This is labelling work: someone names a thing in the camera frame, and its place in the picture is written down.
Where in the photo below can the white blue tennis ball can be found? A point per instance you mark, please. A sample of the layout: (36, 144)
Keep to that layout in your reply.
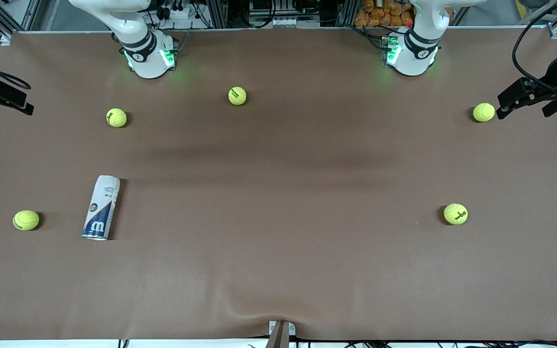
(102, 208)

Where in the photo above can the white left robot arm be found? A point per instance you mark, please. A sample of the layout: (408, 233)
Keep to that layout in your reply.
(411, 60)

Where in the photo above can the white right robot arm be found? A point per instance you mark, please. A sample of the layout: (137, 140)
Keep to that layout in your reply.
(148, 63)

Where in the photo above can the yellow tennis ball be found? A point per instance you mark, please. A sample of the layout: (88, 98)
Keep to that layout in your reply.
(483, 112)
(116, 117)
(237, 95)
(26, 220)
(455, 213)

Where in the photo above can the orange bagged items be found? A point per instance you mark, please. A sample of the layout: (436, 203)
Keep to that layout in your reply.
(385, 14)

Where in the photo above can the white power strip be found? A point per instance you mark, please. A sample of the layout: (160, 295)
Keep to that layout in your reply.
(182, 13)

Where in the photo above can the brown table mat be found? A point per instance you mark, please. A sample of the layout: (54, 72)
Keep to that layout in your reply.
(278, 266)

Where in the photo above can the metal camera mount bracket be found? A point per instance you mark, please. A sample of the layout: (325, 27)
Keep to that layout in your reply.
(281, 338)

